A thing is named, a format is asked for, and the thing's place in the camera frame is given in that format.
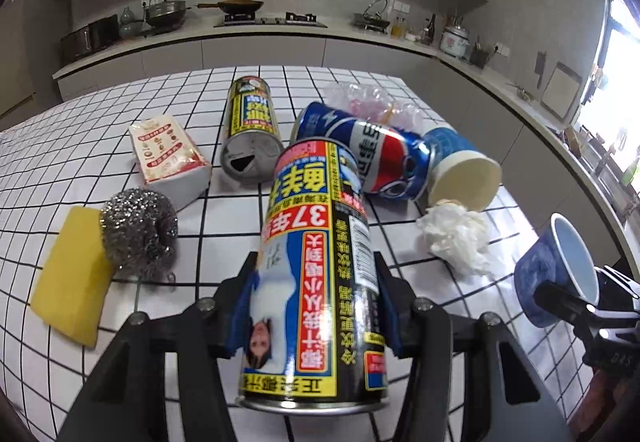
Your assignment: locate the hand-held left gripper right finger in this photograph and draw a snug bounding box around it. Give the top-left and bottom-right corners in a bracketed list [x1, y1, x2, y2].
[372, 252, 576, 442]

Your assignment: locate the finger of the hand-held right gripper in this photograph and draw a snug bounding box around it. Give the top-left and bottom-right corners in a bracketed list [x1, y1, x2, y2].
[594, 263, 640, 299]
[533, 283, 607, 324]

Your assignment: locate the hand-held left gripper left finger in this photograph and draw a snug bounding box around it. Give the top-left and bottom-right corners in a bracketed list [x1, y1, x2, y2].
[57, 253, 258, 442]

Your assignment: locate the blue patterned cup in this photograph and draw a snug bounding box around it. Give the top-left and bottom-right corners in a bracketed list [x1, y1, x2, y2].
[515, 213, 600, 329]

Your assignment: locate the yellow black drink can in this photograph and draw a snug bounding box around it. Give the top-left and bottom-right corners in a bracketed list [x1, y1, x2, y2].
[236, 138, 392, 417]
[220, 76, 282, 182]

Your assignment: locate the blue soda can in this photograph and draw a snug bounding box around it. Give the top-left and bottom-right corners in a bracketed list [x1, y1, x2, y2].
[290, 101, 433, 202]

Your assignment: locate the crumpled white tissue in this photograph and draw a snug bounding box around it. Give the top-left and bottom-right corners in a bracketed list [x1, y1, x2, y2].
[416, 203, 506, 277]

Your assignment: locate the steel wool scrubber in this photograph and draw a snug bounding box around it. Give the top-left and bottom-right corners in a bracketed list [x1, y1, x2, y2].
[100, 189, 179, 280]

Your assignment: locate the white red milk carton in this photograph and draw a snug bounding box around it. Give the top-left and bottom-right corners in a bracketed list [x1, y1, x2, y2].
[128, 113, 212, 212]

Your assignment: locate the white blue paper cup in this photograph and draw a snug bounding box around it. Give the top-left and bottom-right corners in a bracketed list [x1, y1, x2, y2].
[424, 125, 502, 213]

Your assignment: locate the yellow sponge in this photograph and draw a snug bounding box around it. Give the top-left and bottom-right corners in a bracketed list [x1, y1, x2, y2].
[29, 206, 117, 349]

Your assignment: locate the pale cutting board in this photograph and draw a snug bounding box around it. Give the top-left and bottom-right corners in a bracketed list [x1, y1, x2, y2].
[541, 61, 583, 119]

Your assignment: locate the bright window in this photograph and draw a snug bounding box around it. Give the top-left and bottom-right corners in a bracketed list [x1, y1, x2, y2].
[575, 0, 640, 203]

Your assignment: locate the white checkered tablecloth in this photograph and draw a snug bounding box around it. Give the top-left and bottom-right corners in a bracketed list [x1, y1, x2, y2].
[0, 65, 621, 442]

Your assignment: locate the crumpled clear plastic bag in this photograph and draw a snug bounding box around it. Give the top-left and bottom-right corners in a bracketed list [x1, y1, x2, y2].
[322, 82, 426, 135]

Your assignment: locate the grey kitchen counter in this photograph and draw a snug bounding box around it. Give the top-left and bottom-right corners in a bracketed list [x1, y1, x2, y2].
[52, 17, 640, 273]

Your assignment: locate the dark utensil holder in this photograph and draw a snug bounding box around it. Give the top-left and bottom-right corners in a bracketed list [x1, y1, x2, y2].
[470, 37, 491, 69]

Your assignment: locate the black gas stove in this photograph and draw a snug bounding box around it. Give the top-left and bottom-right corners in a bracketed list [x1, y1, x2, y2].
[214, 12, 328, 29]

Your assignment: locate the white rice cooker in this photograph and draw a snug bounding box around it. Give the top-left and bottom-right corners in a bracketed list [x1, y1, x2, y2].
[441, 15, 473, 60]

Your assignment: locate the green ceramic vase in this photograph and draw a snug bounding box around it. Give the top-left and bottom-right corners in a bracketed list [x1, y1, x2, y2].
[119, 6, 146, 39]

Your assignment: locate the grey pot with lid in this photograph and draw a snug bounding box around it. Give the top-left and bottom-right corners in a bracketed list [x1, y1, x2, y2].
[142, 0, 192, 29]

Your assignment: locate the black toaster oven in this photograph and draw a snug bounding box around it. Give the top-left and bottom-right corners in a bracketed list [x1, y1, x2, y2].
[61, 14, 121, 64]

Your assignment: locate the chrome sink faucet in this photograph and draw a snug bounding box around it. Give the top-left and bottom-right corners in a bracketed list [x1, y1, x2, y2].
[352, 0, 392, 30]

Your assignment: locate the brown refrigerator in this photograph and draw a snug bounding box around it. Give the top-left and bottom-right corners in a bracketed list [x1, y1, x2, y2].
[0, 0, 63, 115]

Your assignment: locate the wok with wooden handle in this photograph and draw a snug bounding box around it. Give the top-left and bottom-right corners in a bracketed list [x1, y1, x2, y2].
[196, 0, 264, 16]

